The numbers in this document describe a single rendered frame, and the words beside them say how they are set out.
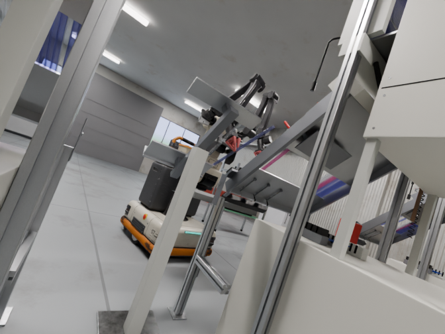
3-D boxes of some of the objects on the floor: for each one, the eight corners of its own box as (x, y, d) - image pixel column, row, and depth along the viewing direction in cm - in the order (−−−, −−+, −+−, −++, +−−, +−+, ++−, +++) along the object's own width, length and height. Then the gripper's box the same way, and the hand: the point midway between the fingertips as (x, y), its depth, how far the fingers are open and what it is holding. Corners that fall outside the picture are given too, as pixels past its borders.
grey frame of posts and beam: (172, 311, 113) (291, -11, 127) (272, 309, 154) (354, 66, 168) (229, 435, 67) (408, -95, 80) (351, 386, 107) (456, 40, 121)
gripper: (232, 133, 129) (237, 156, 122) (219, 128, 122) (224, 152, 115) (240, 127, 125) (246, 150, 118) (228, 122, 118) (234, 146, 111)
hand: (235, 150), depth 117 cm, fingers closed, pressing on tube
